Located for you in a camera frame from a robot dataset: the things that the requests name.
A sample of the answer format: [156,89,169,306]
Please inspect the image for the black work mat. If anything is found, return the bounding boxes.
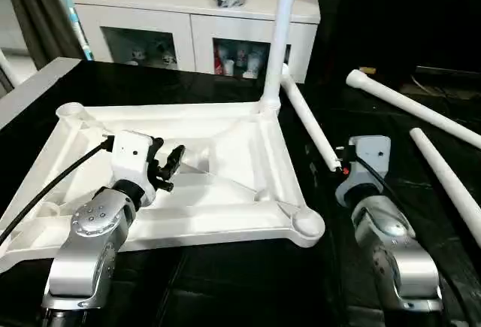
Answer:
[0,58,481,327]

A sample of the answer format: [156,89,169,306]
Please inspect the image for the dark grey curtain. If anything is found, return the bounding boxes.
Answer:
[0,0,76,68]

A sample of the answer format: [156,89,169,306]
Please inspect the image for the white plastic table top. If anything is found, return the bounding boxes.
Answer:
[0,100,326,274]

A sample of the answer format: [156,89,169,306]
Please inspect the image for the red bottle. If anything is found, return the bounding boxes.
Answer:
[215,47,228,77]

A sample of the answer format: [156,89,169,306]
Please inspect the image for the white glass door cabinet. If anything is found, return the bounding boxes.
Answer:
[74,0,322,85]

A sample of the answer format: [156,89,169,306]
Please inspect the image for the white plastic table leg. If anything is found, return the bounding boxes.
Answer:
[281,64,340,171]
[346,70,481,151]
[258,0,298,114]
[410,127,481,247]

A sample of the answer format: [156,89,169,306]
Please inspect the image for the white side table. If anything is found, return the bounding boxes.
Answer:
[0,58,82,131]

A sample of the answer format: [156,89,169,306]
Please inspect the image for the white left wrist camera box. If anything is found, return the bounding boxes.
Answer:
[110,132,155,186]

